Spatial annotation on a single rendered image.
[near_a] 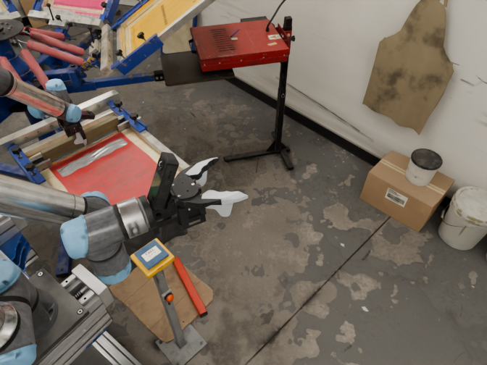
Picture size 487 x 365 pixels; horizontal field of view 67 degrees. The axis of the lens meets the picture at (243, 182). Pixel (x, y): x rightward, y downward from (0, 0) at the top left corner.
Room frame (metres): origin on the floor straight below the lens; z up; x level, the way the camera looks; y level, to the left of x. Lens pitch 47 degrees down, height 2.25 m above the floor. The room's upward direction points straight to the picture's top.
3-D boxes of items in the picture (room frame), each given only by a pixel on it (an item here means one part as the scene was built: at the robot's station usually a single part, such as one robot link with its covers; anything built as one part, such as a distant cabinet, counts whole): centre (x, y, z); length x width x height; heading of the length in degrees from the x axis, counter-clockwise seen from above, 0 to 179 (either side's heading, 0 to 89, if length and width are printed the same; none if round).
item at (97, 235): (0.42, 0.29, 1.65); 0.11 x 0.08 x 0.09; 117
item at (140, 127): (1.66, 0.64, 0.97); 0.30 x 0.05 x 0.07; 44
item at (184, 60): (2.22, 0.75, 0.91); 1.34 x 0.40 x 0.08; 104
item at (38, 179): (1.28, 1.04, 0.97); 0.30 x 0.05 x 0.07; 44
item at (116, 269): (0.44, 0.29, 1.56); 0.11 x 0.08 x 0.11; 27
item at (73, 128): (1.43, 0.84, 1.15); 0.09 x 0.08 x 0.12; 134
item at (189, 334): (0.81, 0.37, 0.48); 0.22 x 0.22 x 0.96; 44
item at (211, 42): (2.40, 0.02, 1.06); 0.61 x 0.46 x 0.12; 104
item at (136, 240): (1.09, 0.47, 0.74); 0.45 x 0.03 x 0.43; 134
